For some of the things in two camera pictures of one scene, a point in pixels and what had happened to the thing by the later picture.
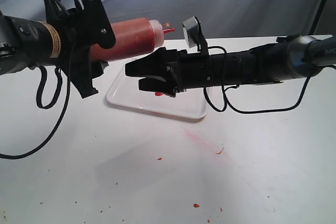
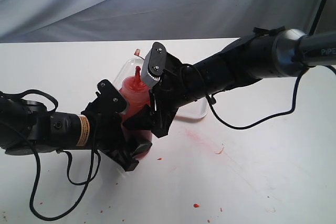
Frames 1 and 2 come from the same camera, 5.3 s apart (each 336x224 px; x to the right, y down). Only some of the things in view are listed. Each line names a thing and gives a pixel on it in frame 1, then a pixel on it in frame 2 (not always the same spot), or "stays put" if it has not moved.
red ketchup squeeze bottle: x=133 y=36 -> x=136 y=92
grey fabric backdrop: x=228 y=4 stays put
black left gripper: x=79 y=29 -> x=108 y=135
